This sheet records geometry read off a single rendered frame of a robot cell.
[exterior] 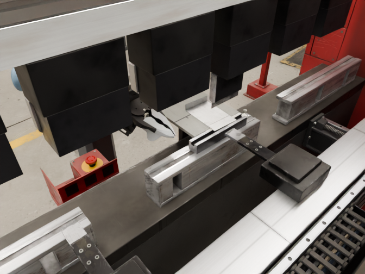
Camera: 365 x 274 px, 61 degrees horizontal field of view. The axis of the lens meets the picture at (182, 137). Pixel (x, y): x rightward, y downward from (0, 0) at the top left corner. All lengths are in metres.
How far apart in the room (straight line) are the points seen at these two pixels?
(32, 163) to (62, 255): 1.75
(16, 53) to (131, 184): 0.54
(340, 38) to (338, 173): 0.86
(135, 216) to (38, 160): 1.70
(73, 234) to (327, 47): 1.34
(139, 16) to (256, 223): 0.45
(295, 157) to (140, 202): 0.40
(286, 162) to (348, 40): 0.92
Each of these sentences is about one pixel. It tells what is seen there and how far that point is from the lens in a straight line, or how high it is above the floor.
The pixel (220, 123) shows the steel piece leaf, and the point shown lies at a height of 1.00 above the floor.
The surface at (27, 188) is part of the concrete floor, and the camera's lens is 2.27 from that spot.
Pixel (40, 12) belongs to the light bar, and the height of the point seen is 1.46.
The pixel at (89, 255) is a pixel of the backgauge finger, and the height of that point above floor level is 1.00.
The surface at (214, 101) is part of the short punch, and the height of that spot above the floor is 1.11.
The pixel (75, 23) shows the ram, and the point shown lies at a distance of 0.47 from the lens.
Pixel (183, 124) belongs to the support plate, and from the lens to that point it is 0.88.
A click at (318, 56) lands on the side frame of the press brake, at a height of 0.90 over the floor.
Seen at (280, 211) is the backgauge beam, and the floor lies 0.98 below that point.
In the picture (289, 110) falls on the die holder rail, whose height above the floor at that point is 0.93.
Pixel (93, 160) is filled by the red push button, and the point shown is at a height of 0.81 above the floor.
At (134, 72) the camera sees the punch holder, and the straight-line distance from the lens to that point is 0.63.
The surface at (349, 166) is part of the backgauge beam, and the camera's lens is 0.87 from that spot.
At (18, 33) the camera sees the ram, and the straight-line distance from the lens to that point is 0.45.
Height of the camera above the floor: 1.52
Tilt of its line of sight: 39 degrees down
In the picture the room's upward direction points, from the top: straight up
